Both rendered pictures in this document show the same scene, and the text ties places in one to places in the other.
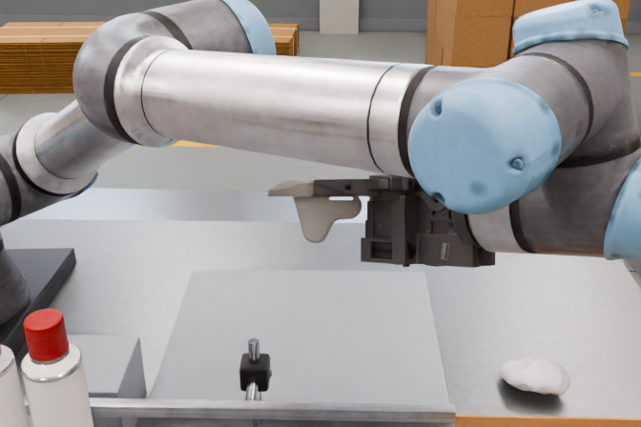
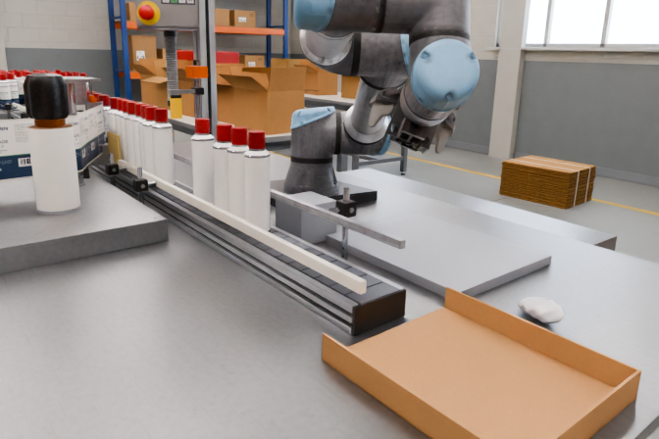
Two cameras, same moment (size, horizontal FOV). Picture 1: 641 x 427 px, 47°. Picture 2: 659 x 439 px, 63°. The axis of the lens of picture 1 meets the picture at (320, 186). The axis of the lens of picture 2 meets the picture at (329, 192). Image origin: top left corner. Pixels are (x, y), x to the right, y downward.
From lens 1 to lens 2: 0.69 m
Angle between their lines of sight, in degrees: 48
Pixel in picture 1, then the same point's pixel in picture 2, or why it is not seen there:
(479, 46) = not seen: outside the picture
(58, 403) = (249, 170)
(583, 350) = (614, 326)
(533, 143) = not seen: outside the picture
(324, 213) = (379, 112)
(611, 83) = not seen: outside the picture
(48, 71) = (539, 188)
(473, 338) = (537, 290)
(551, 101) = not seen: outside the picture
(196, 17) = not seen: hidden behind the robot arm
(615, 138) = (428, 24)
